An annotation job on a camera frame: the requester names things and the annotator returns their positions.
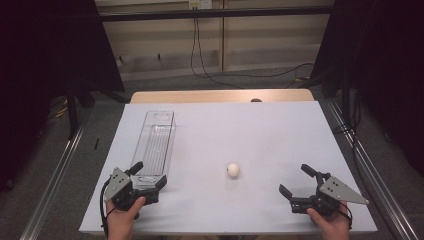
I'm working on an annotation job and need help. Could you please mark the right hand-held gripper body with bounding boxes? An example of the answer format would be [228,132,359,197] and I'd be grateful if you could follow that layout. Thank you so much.
[289,171,370,217]

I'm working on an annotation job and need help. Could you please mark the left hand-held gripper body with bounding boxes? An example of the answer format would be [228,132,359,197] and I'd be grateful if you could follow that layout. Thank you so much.
[103,167,160,212]

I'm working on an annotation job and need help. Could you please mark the clear plastic container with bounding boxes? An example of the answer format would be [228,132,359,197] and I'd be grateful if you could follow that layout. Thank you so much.
[129,110,177,191]

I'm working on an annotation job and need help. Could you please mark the white ball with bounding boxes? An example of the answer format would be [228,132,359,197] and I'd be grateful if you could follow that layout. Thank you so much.
[226,162,241,179]

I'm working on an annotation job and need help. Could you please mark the person's left hand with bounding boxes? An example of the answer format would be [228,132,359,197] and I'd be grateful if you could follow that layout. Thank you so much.
[105,196,147,238]

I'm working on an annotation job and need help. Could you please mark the person's right hand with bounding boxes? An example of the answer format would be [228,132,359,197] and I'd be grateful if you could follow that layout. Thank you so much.
[306,201,352,238]

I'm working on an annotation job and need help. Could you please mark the white table mat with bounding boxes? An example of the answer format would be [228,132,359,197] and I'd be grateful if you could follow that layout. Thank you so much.
[79,101,379,235]

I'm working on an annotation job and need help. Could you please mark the black metal stand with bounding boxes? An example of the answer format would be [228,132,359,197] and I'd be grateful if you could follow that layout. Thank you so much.
[64,79,132,140]
[308,66,355,135]

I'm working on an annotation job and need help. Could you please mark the black curtain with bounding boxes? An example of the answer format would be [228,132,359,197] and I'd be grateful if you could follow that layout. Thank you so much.
[310,0,424,178]
[0,0,126,193]

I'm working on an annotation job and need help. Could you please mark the black horizontal bar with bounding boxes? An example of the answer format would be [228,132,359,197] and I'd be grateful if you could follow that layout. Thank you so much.
[99,5,335,23]

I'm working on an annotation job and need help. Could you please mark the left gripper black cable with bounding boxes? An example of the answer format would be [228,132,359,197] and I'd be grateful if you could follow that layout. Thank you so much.
[98,179,116,238]

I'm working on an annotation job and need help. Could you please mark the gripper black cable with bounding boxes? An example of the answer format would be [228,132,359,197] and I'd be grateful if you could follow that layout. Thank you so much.
[339,201,354,231]
[98,179,116,238]

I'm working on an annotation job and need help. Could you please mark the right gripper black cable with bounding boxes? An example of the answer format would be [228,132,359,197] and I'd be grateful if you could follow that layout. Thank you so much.
[339,201,354,231]

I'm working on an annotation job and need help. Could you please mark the metal floor rail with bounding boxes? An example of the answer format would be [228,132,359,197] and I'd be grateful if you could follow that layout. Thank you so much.
[324,99,420,240]
[19,109,92,240]

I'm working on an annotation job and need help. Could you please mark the black cables beside rail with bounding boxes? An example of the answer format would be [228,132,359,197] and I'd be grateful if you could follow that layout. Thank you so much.
[332,89,369,189]

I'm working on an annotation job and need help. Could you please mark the long black floor cable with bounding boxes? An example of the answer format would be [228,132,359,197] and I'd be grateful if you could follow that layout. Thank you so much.
[195,17,315,80]

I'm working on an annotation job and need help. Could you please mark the black wall cable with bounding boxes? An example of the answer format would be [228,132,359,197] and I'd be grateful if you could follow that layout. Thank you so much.
[190,17,246,90]

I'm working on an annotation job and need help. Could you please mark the white wall outlet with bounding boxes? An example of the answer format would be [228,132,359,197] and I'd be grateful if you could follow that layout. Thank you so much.
[188,0,214,11]

